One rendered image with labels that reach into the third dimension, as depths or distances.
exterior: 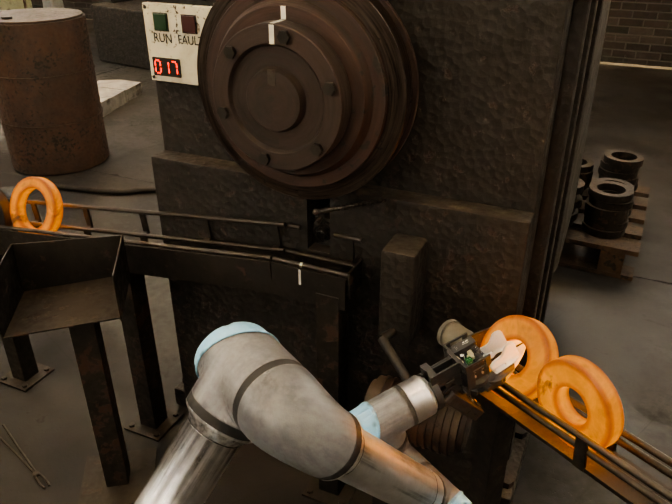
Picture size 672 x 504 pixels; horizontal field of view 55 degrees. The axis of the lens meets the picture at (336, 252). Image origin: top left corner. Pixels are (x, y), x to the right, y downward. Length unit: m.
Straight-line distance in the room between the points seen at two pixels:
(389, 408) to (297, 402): 0.33
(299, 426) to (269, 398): 0.05
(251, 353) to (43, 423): 1.49
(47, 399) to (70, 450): 0.28
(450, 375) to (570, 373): 0.20
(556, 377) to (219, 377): 0.56
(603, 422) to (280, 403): 0.53
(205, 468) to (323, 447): 0.19
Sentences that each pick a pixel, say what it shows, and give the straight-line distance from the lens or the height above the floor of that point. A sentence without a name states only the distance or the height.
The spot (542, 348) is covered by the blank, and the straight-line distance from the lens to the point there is 1.21.
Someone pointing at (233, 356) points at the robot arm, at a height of 0.91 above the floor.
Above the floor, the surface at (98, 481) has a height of 0.01.
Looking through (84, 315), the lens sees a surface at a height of 0.60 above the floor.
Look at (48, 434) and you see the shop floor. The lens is 2.26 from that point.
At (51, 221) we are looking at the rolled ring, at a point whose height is 0.65.
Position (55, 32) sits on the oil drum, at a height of 0.82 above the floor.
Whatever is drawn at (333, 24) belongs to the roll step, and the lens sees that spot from 1.24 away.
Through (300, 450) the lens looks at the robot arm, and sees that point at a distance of 0.83.
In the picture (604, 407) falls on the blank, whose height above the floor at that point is 0.77.
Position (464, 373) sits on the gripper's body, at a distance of 1.15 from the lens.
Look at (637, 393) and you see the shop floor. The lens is 2.43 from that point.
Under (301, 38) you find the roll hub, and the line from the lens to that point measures 1.21.
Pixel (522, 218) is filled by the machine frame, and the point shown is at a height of 0.87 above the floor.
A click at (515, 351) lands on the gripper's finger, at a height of 0.74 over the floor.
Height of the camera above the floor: 1.45
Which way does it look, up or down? 28 degrees down
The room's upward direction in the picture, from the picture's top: straight up
